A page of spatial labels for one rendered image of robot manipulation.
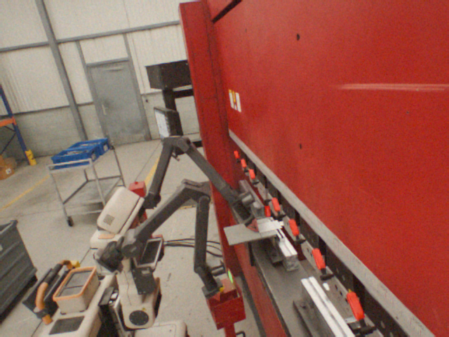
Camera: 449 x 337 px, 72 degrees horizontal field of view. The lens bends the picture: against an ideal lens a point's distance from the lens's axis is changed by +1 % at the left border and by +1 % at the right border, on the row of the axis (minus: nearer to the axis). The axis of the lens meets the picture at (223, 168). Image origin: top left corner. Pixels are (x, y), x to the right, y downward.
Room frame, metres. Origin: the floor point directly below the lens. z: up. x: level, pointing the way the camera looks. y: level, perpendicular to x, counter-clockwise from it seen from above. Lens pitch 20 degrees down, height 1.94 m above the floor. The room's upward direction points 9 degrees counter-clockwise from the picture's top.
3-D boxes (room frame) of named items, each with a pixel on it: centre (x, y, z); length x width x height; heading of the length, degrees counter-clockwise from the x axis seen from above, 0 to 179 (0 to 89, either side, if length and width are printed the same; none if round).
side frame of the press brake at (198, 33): (2.50, -0.28, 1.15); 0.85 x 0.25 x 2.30; 97
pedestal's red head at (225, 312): (1.29, 0.11, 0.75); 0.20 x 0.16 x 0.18; 16
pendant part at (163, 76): (2.70, 0.34, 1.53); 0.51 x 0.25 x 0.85; 23
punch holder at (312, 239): (0.94, -0.30, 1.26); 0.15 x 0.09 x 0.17; 7
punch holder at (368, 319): (0.54, -0.35, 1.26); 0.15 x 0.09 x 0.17; 7
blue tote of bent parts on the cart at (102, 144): (4.58, 1.96, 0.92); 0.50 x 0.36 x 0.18; 88
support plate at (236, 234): (1.49, -0.09, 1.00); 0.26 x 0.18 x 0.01; 97
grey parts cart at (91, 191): (4.33, 1.97, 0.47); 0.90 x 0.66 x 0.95; 178
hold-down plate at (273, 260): (1.46, -0.18, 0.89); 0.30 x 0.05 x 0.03; 7
